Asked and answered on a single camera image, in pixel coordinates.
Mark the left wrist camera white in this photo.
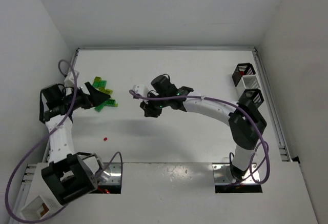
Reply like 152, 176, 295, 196
64, 70, 79, 88

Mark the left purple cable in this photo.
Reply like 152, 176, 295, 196
5, 59, 123, 222

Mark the near black slatted container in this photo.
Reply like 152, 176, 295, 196
238, 88, 264, 113

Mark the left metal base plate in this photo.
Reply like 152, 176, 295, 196
98, 163, 121, 186

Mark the black slatted container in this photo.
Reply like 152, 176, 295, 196
238, 88, 264, 113
232, 63, 256, 87

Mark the yellow-green lego brick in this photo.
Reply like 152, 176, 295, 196
104, 89, 113, 95

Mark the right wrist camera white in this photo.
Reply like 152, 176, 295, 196
132, 84, 149, 97

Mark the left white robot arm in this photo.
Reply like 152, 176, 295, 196
39, 82, 111, 206

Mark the purple cable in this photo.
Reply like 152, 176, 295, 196
129, 74, 270, 186
5, 59, 123, 222

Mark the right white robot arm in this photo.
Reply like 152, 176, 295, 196
133, 74, 267, 180

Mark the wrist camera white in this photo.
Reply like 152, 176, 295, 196
132, 84, 149, 97
64, 70, 79, 88

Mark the large green lego brick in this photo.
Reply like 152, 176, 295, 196
105, 99, 116, 107

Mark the middle white slatted container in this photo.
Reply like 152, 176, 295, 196
236, 75, 261, 97

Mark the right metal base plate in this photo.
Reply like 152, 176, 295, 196
212, 164, 260, 186

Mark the far black slatted container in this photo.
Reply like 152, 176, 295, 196
232, 63, 256, 87

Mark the white slatted container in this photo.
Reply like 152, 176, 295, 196
20, 195, 61, 221
236, 75, 261, 97

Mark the metal base plate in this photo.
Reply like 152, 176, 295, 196
98, 163, 121, 186
212, 164, 260, 186

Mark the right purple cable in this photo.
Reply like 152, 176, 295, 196
129, 74, 270, 186

